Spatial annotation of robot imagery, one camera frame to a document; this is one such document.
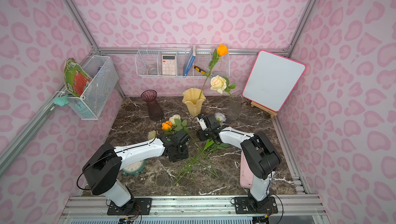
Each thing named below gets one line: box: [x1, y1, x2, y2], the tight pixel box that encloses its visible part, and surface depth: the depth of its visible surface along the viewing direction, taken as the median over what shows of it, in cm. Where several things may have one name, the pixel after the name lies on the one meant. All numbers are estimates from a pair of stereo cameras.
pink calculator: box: [161, 54, 177, 76], surface depth 97 cm
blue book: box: [182, 44, 196, 77], surface depth 90 cm
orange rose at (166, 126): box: [161, 120, 173, 134], surface depth 100 cm
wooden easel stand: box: [250, 101, 278, 118], surface depth 109 cm
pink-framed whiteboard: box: [242, 50, 307, 112], surface depth 97 cm
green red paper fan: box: [63, 57, 93, 98], surface depth 75 cm
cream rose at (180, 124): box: [169, 114, 199, 149], surface depth 103 cm
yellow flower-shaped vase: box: [182, 87, 207, 118], surface depth 96 cm
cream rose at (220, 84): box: [210, 75, 237, 100], surface depth 80 cm
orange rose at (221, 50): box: [198, 44, 229, 100], surface depth 86 cm
